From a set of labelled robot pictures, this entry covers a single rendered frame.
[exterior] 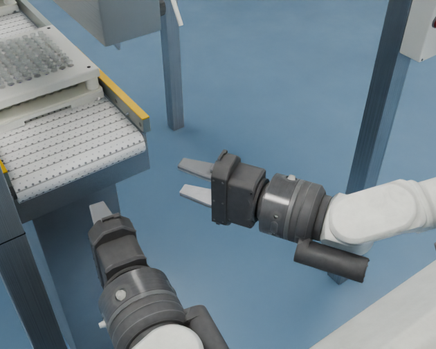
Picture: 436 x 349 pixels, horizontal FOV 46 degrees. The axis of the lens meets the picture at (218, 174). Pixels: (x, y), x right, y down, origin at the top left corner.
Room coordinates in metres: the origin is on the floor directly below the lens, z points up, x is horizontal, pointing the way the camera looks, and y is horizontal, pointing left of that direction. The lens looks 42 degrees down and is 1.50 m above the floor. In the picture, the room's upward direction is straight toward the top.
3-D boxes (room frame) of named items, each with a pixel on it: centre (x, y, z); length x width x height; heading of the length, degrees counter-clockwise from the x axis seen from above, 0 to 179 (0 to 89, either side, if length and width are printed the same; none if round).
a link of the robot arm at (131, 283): (0.39, 0.11, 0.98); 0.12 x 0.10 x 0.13; 27
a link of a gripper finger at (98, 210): (0.47, 0.15, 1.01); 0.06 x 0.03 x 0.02; 27
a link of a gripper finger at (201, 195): (0.57, 0.03, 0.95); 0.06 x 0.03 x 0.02; 67
